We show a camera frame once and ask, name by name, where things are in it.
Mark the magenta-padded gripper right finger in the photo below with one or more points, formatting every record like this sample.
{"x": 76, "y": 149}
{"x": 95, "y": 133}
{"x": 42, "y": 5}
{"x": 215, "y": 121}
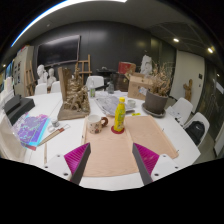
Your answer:
{"x": 148, "y": 160}

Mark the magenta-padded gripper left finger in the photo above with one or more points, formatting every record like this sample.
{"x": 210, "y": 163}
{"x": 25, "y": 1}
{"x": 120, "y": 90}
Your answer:
{"x": 75, "y": 160}

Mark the yellow drink bottle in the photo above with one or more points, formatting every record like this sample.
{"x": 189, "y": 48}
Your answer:
{"x": 119, "y": 116}

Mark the wooden paint brush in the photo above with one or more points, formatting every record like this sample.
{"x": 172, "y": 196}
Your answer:
{"x": 53, "y": 136}

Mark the beige wood-grain table mat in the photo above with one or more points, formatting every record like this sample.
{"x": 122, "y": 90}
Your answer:
{"x": 110, "y": 153}

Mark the small paint jar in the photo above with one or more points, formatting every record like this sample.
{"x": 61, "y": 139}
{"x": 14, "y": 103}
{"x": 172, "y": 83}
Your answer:
{"x": 55, "y": 123}

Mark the flat round red coaster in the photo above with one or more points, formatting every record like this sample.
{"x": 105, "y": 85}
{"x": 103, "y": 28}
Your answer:
{"x": 115, "y": 132}

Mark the small yellow tag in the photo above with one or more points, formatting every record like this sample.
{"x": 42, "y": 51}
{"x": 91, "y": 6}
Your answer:
{"x": 136, "y": 114}

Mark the black backpack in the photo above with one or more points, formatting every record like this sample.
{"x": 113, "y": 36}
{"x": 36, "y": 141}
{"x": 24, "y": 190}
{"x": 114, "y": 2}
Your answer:
{"x": 195, "y": 132}

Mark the potted dried plant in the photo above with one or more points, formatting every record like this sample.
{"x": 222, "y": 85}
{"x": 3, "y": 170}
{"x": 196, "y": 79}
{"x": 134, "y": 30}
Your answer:
{"x": 155, "y": 101}

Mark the small glass cup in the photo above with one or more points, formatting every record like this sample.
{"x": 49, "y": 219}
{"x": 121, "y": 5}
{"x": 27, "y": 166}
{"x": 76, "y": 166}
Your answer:
{"x": 131, "y": 103}

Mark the brown carved sculpture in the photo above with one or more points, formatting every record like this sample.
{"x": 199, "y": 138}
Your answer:
{"x": 76, "y": 98}

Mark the white chair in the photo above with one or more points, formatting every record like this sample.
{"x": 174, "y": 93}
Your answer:
{"x": 183, "y": 108}
{"x": 40, "y": 89}
{"x": 98, "y": 81}
{"x": 201, "y": 118}
{"x": 55, "y": 87}

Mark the newspaper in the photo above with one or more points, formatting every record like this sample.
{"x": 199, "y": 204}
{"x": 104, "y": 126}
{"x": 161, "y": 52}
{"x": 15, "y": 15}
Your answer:
{"x": 108, "y": 105}

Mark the small white spray bottle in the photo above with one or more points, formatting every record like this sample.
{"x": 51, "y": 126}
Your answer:
{"x": 92, "y": 90}

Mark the cardboard box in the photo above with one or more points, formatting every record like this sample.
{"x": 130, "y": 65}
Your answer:
{"x": 136, "y": 86}

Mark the black flat box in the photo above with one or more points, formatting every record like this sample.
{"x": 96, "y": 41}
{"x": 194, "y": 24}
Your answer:
{"x": 20, "y": 108}

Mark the wooden figure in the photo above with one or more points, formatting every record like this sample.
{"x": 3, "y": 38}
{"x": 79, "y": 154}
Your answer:
{"x": 188, "y": 90}

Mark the dark brown wooden crate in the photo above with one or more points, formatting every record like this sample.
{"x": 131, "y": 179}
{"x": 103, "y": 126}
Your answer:
{"x": 121, "y": 82}

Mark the white plaster bust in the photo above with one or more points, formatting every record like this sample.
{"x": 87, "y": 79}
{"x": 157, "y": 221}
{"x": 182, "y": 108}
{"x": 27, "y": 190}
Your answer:
{"x": 41, "y": 74}
{"x": 51, "y": 78}

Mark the wooden easel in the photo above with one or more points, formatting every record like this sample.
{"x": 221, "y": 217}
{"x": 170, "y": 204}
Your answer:
{"x": 30, "y": 78}
{"x": 85, "y": 68}

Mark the red box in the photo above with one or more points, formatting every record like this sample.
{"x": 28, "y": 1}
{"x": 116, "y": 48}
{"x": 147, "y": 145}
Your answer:
{"x": 126, "y": 67}

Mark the white plaster statue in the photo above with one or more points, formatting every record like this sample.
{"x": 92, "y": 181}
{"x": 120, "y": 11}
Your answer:
{"x": 146, "y": 65}

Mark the pale shelf cabinet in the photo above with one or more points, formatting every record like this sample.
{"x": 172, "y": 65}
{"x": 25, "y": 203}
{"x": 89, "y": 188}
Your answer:
{"x": 23, "y": 70}

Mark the long ceiling light strip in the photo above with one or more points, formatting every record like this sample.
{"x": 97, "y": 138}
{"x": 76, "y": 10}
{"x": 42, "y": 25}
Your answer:
{"x": 56, "y": 10}

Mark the dark wall screen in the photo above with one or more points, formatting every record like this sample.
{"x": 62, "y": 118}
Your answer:
{"x": 58, "y": 50}

